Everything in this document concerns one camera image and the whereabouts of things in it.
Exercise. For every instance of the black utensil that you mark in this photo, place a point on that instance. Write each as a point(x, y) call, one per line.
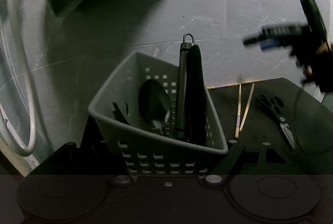
point(195, 96)

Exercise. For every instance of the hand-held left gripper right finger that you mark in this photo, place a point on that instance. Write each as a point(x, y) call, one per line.
point(234, 151)

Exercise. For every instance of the purple-banded wooden chopstick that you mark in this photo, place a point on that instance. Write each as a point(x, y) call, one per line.
point(238, 109)
point(223, 85)

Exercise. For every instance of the metal spoon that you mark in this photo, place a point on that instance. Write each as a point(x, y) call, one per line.
point(153, 101)

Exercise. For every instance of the white perforated utensil holder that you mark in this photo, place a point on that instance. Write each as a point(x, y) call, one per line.
point(114, 88)

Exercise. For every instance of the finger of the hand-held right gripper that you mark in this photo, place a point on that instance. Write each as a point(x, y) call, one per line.
point(281, 31)
point(270, 45)

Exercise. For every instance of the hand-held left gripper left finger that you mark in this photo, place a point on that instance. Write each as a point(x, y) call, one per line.
point(101, 153)

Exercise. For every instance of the person's right hand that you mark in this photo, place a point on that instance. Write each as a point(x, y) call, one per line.
point(324, 48)

